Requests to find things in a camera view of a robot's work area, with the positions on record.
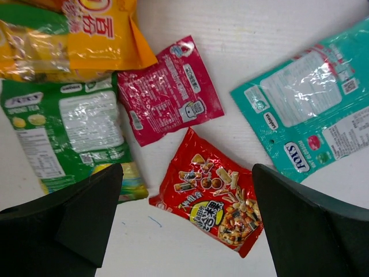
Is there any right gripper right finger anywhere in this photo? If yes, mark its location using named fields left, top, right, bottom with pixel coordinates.
left=252, top=164, right=368, bottom=276

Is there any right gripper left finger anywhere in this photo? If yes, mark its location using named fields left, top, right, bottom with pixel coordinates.
left=1, top=164, right=123, bottom=276

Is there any red snack packet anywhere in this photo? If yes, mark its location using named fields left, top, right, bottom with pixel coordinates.
left=149, top=128, right=263, bottom=258

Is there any green snack packet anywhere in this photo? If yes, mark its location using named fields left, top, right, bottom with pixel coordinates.
left=1, top=74, right=148, bottom=203

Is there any teal candy packet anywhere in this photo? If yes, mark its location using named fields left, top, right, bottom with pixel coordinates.
left=231, top=19, right=368, bottom=182

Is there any pink snack packet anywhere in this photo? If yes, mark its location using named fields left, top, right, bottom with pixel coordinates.
left=117, top=36, right=224, bottom=147

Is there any orange yellow snack packet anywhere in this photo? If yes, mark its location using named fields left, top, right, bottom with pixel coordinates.
left=1, top=1, right=157, bottom=83

